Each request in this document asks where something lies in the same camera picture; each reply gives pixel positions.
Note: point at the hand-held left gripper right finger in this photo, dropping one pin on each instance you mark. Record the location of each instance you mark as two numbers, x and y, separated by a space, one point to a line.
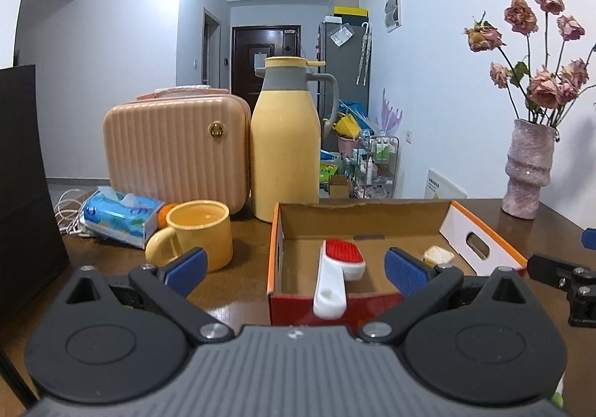
407 270

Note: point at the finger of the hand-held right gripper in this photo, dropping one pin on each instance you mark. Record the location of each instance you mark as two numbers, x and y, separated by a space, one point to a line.
589 239
549 268

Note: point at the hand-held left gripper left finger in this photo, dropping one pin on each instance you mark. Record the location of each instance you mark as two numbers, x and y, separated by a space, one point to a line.
186 265

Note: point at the orange cardboard box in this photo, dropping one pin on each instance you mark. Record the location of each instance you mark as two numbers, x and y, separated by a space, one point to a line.
298 258

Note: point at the small cream container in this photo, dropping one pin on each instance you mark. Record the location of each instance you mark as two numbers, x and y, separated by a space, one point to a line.
438 255

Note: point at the yellow mug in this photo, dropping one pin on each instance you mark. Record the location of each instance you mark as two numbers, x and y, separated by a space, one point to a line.
205 230

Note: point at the orange fruit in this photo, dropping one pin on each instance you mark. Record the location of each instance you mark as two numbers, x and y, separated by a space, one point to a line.
164 214

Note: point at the white red lint brush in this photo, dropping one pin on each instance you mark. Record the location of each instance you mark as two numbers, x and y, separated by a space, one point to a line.
330 286

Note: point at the blue tissue pack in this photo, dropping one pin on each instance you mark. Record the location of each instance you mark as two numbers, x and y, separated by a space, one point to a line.
116 216

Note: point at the pink textured vase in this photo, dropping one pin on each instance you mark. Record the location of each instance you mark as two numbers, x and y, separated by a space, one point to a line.
528 174

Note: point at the white leaning board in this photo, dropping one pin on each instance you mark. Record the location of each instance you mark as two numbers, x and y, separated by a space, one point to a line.
442 186

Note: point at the small brown cardboard box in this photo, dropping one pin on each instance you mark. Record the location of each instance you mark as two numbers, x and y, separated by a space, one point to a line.
340 188

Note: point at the pink ribbed suitcase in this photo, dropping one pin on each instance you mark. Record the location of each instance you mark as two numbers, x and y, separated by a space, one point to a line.
172 156

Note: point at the green bag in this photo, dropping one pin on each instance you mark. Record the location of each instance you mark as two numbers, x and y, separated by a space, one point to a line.
327 174

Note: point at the pink bucket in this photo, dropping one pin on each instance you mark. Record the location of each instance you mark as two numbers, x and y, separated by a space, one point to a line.
347 146

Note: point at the yellow thermos jug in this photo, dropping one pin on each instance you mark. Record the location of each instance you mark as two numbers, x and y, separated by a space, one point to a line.
284 156

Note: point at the yellow bag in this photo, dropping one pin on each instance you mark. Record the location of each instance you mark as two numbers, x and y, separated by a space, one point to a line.
347 126

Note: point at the dried pink roses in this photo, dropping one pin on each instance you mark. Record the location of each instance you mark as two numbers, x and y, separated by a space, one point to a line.
542 88

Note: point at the blue plastic bag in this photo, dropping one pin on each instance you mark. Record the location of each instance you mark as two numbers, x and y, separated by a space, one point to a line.
356 109

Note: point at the dark monitor edge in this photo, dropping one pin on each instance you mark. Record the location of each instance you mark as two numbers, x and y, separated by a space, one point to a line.
23 193

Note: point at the grey refrigerator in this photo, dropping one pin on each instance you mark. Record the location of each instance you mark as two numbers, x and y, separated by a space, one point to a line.
344 72

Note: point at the dark brown entrance door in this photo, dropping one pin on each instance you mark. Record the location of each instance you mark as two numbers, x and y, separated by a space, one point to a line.
247 63

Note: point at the white paper notice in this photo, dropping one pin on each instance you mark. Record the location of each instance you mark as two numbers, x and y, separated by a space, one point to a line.
260 63

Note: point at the grey interior door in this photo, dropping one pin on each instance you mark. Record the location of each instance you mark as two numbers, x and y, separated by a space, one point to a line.
210 49

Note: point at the white hanging umbrella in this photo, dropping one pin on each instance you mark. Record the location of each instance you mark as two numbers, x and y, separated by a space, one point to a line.
365 49

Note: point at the clear plastic pouch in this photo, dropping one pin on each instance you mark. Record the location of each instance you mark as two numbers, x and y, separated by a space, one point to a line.
341 34

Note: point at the yellow black box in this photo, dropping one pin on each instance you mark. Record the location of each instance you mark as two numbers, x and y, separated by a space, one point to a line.
351 11

